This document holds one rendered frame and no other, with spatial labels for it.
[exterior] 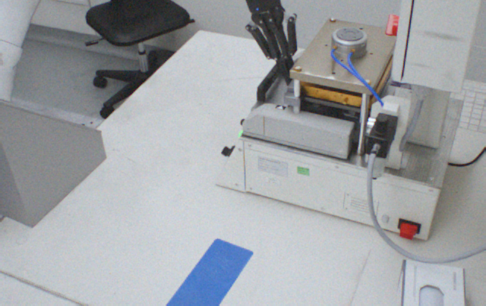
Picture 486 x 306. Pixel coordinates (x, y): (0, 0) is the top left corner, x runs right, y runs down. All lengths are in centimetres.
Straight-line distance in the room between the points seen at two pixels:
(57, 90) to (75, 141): 196
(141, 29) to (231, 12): 54
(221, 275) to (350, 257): 29
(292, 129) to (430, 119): 30
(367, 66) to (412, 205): 32
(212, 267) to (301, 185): 28
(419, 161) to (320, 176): 22
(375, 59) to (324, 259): 45
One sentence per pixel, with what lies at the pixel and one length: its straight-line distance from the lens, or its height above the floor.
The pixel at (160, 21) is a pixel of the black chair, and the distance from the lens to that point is 294.
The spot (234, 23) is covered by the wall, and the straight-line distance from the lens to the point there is 320.
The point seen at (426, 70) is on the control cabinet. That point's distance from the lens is 114.
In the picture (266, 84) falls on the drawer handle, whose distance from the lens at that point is 140.
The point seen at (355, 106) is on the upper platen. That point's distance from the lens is 129.
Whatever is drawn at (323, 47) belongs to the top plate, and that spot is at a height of 111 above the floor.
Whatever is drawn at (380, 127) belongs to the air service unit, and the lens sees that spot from 111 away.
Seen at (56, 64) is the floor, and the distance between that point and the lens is 375.
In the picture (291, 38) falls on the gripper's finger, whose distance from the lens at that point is 136.
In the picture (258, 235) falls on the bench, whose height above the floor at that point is 75.
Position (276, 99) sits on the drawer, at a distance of 142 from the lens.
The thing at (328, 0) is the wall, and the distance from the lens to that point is 295.
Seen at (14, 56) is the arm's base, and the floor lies 106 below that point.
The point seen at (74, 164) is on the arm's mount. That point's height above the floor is 82.
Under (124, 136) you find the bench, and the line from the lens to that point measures 172.
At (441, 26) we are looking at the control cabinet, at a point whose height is 128.
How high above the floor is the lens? 175
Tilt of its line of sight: 38 degrees down
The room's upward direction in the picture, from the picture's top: 2 degrees counter-clockwise
